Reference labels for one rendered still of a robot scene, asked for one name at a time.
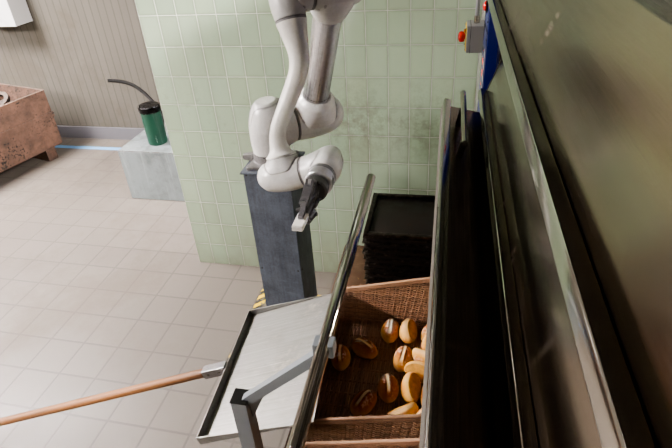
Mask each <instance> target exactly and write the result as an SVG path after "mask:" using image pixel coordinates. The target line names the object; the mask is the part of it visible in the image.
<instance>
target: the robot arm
mask: <svg viewBox="0 0 672 448"><path fill-rule="evenodd" d="M360 1H361V0H269V5H270V9H271V12H272V15H273V18H274V21H275V24H276V27H277V29H278V31H279V33H280V35H281V38H282V40H283V42H284V45H285V47H286V50H287V53H288V56H289V71H288V75H287V79H286V82H285V85H284V87H283V90H282V93H281V96H280V99H279V98H277V97H273V96H265V97H261V98H259V99H257V100H256V101H255V102H254V103H253V105H252V106H251V109H250V113H249V134H250V140H251V145H252V148H253V152H247V153H244V154H243V159H244V160H248V161H251V163H250V164H248V165H247V166H246V170H247V171H258V174H257V179H258V182H259V184H260V186H261V187H262V188H264V189H265V190H267V191H270V192H287V191H293V190H298V189H301V188H303V192H302V195H301V198H300V201H299V205H300V208H297V209H296V212H299V213H298V214H297V216H296V218H295V220H294V223H293V225H292V231H300V232H302V231H303V230H304V227H305V225H306V224H310V223H311V222H312V221H313V219H314V218H315V217H316V216H318V212H317V210H315V209H316V207H317V206H318V203H319V202H320V201H321V200H323V199H324V198H325V197H326V196H327V194H328V193H329V192H330V191H331V190H332V187H333V185H334V183H335V182H336V181H337V180H338V178H339V176H340V174H341V172H342V169H343V163H344V159H343V156H342V153H341V150H340V149H339V148H338V147H336V146H333V145H327V146H324V147H322V148H320V149H318V150H316V151H314V152H312V153H310V154H308V155H305V156H301V157H299V156H298V155H299V151H298V150H292V149H291V148H290V145H291V144H293V143H294V142H296V141H299V140H305V139H310V138H315V137H318V136H322V135H325V134H328V133H330V132H332V131H333V130H335V129H336V128H338V127H339V126H340V125H341V123H342V121H343V118H344V110H343V107H342V104H341V102H340V101H339V100H338V99H337V98H336V97H334V95H333V94H332V92H331V91H330V88H331V82H332V76H333V70H334V64H335V58H336V52H337V47H338V41H339V36H340V30H341V24H342V21H343V20H344V19H345V18H346V17H347V15H348V13H349V12H350V10H351V9H352V7H353V6H354V4H357V3H359V2H360ZM308 11H310V12H311V14H312V16H313V18H312V27H311V36H310V45H309V43H308V30H307V16H306V12H308ZM304 85H305V88H303V87H304Z"/></svg>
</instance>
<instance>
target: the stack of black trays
mask: <svg viewBox="0 0 672 448"><path fill-rule="evenodd" d="M434 208H435V196H433V195H412V194H391V193H374V195H373V198H372V202H371V206H370V210H369V214H368V218H367V221H366V225H365V229H364V233H363V240H362V243H365V244H364V248H363V251H362V254H364V258H363V259H366V260H365V266H364V270H366V271H365V277H364V279H366V285H367V284H375V283H383V282H388V281H389V282H391V281H396V280H397V281H399V280H404V279H405V280H407V279H412V278H413V279H415V278H420V277H421V278H423V277H429V276H430V271H431V255H432V239H433V224H434Z"/></svg>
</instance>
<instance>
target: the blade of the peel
mask: <svg viewBox="0 0 672 448"><path fill-rule="evenodd" d="M331 295H332V293H331V294H325V295H320V296H316V297H311V298H306V299H301V300H296V301H291V302H286V303H281V304H276V305H271V306H266V307H261V308H257V309H252V310H249V311H248V313H247V316H246V318H245V321H244V323H243V325H242V328H241V330H240V333H239V335H238V338H237V340H236V342H235V345H234V347H233V350H232V352H231V354H230V357H229V359H228V362H227V364H226V367H225V369H224V371H223V374H222V376H221V379H220V381H219V383H218V386H217V388H216V391H215V393H214V396H213V398H212V400H211V403H210V405H209V408H208V410H207V412H206V415H205V417H204V420H203V422H202V425H201V427H200V429H199V432H198V434H197V437H196V439H197V441H198V442H199V443H200V445H202V444H207V443H212V442H217V441H222V440H227V439H232V438H238V437H239V435H238V431H237V427H236V423H235V420H234V416H233V412H232V408H231V404H230V403H229V402H230V399H231V397H232V395H233V392H234V390H235V388H241V389H248V390H250V389H252V388H254V387H255V386H257V385H258V384H260V383H261V382H263V381H265V380H266V379H268V378H269V377H271V376H273V375H274V374H276V373H277V372H279V371H280V370H282V369H284V368H285V367H287V366H288V365H290V364H292V363H293V362H295V361H296V360H298V359H299V358H301V357H303V356H304V355H306V354H307V353H309V352H311V351H312V343H313V340H314V337H315V335H320V332H321V328H322V325H323V321H324V318H325V315H326V311H327V308H328V305H329V301H330V298H331ZM308 372H309V370H307V371H305V372H304V373H302V374H301V375H299V376H297V377H296V378H294V379H292V380H291V381H289V382H287V383H286V384H284V385H282V386H281V387H279V388H277V389H276V390H274V391H272V392H271V393H269V394H268V395H266V396H264V397H263V398H262V400H261V402H260V405H259V407H258V409H257V411H256V415H257V420H258V424H259V429H260V433H263V432H268V431H274V430H279V429H284V428H289V427H292V426H293V423H294V419H295V416H296V412H297V409H298V406H299V402H300V399H301V396H302V392H303V389H304V385H305V382H306V379H307V375H308Z"/></svg>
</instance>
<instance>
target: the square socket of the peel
mask: <svg viewBox="0 0 672 448"><path fill-rule="evenodd" d="M226 364H227V361H222V362H218V363H214V364H210V365H206V366H204V367H203V368H202V371H201V374H202V376H203V377H204V378H205V379H210V378H214V377H218V376H222V374H223V371H224V369H225V367H226Z"/></svg>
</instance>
